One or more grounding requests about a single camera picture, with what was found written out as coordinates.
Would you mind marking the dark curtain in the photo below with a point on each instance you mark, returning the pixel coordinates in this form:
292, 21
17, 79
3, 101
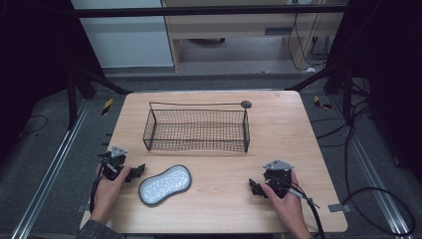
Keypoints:
33, 66
388, 66

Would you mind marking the person's right hand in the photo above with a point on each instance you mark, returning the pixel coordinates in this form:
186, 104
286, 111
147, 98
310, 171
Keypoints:
288, 207

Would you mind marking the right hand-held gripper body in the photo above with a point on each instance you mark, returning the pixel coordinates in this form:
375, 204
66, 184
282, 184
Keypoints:
278, 177

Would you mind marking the black horizontal frame bar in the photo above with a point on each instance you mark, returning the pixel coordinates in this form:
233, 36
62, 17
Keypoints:
205, 11

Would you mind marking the black metal stand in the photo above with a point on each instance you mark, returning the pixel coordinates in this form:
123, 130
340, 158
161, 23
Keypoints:
71, 99
347, 96

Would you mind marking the aluminium floor rail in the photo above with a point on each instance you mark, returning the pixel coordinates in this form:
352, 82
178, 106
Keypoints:
375, 181
49, 172

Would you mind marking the wooden desk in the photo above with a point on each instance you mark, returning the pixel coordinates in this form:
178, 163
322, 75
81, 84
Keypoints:
239, 26

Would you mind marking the person's left hand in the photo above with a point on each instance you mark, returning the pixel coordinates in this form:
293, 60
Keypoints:
107, 195

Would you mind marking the grey tape strip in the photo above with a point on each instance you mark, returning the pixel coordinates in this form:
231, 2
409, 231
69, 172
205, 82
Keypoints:
339, 208

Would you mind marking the white cabinet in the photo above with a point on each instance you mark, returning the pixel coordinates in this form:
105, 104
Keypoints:
126, 40

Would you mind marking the yellow black striped tape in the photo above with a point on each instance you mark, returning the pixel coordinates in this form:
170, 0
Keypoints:
320, 103
107, 106

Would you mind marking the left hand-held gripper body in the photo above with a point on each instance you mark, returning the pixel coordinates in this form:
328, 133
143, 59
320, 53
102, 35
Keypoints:
112, 163

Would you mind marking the grey oval scrubbing pad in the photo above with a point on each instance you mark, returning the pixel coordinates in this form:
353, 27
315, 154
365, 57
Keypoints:
165, 185

